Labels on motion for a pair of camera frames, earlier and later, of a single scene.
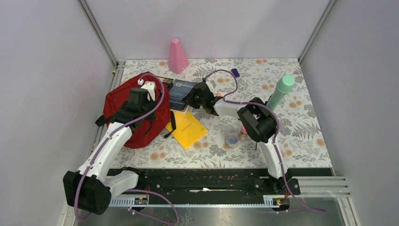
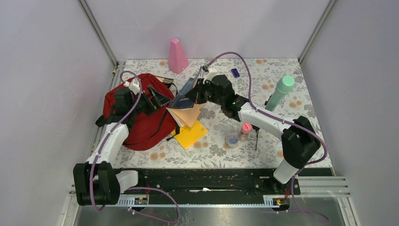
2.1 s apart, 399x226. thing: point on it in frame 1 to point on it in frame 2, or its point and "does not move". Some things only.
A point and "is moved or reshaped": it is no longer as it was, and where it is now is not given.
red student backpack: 150,127 is moved or reshaped
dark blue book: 178,89 is moved or reshaped
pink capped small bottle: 243,135 does not move
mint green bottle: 284,86 does not move
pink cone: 178,60 does not move
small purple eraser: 235,72 does not move
